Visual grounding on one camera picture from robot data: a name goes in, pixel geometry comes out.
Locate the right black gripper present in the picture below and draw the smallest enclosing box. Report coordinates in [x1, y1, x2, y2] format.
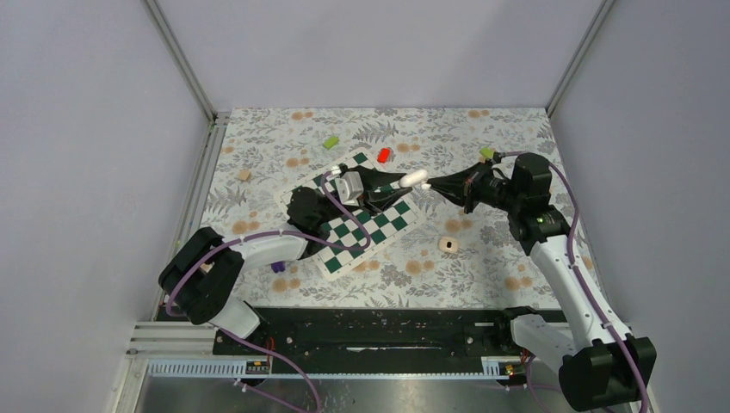
[426, 158, 523, 214]

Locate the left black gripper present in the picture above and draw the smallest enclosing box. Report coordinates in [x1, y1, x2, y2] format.
[316, 168, 412, 226]

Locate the white earbud case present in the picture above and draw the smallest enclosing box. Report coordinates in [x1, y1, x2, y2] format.
[398, 169, 431, 190]

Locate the beige earbud charging case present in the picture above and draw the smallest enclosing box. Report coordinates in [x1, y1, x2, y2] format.
[438, 236, 460, 254]

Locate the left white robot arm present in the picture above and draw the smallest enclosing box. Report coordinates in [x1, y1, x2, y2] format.
[158, 164, 425, 354]

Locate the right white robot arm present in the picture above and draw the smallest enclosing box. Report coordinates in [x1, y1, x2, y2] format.
[421, 152, 657, 412]

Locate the red block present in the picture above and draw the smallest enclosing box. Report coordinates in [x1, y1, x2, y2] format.
[377, 147, 393, 163]

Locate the green block right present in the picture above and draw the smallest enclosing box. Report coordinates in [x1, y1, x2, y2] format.
[479, 147, 495, 160]

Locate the green white chessboard mat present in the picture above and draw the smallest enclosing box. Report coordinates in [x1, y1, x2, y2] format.
[273, 149, 426, 280]

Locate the green block left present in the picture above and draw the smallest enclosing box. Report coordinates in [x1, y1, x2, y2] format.
[323, 135, 339, 150]

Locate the floral patterned table mat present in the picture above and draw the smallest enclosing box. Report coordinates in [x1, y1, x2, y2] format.
[201, 108, 560, 309]

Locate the green white purple block stack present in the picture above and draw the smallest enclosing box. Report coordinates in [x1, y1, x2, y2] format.
[270, 262, 286, 274]

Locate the small wooden cube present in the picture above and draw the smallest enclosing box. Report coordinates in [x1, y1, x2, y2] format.
[237, 170, 251, 182]

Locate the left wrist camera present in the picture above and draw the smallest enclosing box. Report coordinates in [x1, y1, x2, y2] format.
[334, 171, 364, 206]

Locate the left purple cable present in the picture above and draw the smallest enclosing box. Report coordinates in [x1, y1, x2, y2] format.
[165, 165, 374, 413]

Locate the purple cable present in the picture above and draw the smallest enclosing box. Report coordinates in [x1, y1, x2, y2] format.
[165, 165, 374, 413]
[492, 151, 650, 413]

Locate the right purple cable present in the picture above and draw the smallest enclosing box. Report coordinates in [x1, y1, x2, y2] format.
[492, 151, 650, 413]

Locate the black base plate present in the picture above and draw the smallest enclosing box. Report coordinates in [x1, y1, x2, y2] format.
[248, 307, 528, 375]

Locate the white slotted cable duct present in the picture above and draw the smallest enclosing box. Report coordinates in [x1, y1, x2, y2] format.
[146, 357, 515, 379]

